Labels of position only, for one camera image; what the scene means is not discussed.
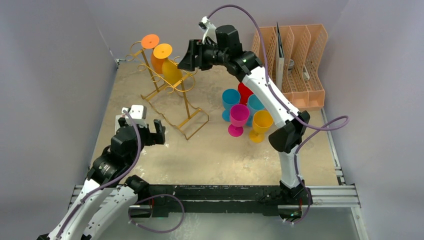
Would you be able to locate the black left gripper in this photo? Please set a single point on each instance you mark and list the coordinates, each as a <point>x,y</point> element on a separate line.
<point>153,138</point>

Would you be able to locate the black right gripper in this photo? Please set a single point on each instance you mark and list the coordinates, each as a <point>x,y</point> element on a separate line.
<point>199,54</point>

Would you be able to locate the yellow wine glass back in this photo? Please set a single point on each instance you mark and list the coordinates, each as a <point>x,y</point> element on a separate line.
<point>170,71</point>

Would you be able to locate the yellow wine glass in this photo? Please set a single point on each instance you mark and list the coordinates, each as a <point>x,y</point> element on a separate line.
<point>170,71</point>
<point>261,123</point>

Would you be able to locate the orange wine glass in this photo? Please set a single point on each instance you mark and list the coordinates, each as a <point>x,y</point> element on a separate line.
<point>150,41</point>

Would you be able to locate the red wine glass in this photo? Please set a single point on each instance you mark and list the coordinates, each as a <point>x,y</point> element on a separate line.
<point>244,92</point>

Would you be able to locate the magenta wine glass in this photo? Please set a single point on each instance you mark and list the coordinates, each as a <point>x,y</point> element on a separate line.
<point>239,115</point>

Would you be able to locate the light blue wine glass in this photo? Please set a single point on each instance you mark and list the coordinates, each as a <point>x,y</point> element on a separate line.
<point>254,105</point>

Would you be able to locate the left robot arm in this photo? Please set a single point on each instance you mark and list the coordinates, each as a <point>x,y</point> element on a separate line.
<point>100,201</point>

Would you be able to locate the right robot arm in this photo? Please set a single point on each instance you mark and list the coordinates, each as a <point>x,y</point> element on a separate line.
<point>221,46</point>

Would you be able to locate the white stapler box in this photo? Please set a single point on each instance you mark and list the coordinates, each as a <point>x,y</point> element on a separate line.
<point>117,124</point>

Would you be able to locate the dark folder in organizer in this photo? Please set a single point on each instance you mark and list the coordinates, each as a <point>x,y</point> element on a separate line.
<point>279,60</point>

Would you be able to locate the peach plastic file organizer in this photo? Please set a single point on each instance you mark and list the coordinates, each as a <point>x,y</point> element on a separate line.
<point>303,47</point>

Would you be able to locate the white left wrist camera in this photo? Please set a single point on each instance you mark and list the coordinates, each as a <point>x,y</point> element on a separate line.
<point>137,112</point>

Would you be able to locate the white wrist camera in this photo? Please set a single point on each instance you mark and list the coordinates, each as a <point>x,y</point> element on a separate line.
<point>208,29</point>
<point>137,112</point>

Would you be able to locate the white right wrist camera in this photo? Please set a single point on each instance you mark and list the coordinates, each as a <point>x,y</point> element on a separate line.
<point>208,29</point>

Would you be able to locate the gold wire wine glass rack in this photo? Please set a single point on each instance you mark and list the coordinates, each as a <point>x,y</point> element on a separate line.
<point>181,88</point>

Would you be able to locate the aluminium frame rail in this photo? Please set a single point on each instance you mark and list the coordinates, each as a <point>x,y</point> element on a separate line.
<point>341,196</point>

